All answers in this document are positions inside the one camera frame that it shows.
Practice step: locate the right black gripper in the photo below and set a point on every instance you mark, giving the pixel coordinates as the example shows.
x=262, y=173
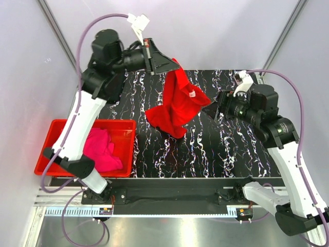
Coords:
x=224, y=100

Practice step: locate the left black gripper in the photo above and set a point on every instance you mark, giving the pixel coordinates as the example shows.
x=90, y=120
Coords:
x=156, y=62

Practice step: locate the red t shirt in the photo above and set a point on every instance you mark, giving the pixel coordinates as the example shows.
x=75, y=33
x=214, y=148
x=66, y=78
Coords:
x=181, y=102

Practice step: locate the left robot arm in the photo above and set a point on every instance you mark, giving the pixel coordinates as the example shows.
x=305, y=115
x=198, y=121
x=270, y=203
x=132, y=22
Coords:
x=101, y=83

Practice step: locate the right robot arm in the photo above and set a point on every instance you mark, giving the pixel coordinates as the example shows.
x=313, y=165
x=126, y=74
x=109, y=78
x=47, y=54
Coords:
x=296, y=213

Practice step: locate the folded black t shirt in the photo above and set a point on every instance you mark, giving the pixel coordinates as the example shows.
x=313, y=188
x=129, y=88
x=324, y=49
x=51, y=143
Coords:
x=114, y=87

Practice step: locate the red plastic bin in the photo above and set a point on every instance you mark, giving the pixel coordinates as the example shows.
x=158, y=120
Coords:
x=122, y=133

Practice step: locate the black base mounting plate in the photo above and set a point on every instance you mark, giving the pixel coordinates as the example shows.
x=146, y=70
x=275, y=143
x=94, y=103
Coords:
x=169, y=197

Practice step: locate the pink t shirt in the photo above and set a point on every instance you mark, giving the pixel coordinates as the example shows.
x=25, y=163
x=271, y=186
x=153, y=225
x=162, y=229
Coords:
x=99, y=148

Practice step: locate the right connector box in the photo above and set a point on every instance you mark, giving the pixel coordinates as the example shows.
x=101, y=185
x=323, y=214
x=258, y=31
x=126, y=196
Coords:
x=245, y=212

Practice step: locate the connector box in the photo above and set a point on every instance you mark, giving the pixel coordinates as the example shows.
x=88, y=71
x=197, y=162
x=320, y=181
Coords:
x=245, y=212
x=105, y=211

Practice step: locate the left connector box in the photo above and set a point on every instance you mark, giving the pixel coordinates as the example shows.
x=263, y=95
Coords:
x=105, y=211

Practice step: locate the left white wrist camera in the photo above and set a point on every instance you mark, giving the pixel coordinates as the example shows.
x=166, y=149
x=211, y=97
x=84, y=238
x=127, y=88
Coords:
x=138, y=24

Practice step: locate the aluminium frame rail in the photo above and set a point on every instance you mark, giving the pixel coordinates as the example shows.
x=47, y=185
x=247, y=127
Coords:
x=60, y=198

